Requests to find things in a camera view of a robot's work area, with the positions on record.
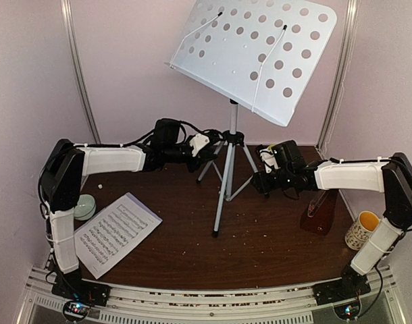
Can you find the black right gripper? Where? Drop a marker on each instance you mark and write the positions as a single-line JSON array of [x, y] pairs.
[[263, 185]]

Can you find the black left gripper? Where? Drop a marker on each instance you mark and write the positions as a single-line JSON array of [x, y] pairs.
[[202, 156]]

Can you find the white perforated music stand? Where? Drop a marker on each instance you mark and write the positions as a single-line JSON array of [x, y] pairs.
[[260, 54]]

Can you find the sheet music page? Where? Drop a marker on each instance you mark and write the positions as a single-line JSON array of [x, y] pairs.
[[103, 241]]

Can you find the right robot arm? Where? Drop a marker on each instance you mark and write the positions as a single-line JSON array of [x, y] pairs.
[[285, 168]]

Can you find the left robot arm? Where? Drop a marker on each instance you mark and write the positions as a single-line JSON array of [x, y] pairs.
[[60, 181]]

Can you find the brown wooden metronome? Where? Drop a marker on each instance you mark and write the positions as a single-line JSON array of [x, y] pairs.
[[318, 217]]

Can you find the patterned yellow-lined mug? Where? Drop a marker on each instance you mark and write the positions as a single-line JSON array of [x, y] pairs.
[[361, 230]]

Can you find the pale celadon bowl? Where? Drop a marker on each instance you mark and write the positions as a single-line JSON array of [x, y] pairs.
[[85, 207]]

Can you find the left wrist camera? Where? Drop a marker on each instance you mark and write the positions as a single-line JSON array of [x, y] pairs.
[[200, 141]]

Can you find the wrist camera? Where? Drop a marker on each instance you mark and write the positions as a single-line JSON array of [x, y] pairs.
[[200, 141], [267, 158]]

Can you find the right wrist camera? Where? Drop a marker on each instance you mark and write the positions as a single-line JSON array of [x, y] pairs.
[[267, 158]]

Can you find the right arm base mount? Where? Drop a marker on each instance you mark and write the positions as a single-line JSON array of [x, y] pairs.
[[336, 291]]

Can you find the aluminium front rail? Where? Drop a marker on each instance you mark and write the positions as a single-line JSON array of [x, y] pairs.
[[296, 303]]

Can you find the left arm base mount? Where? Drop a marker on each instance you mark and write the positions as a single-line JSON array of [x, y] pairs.
[[86, 292]]

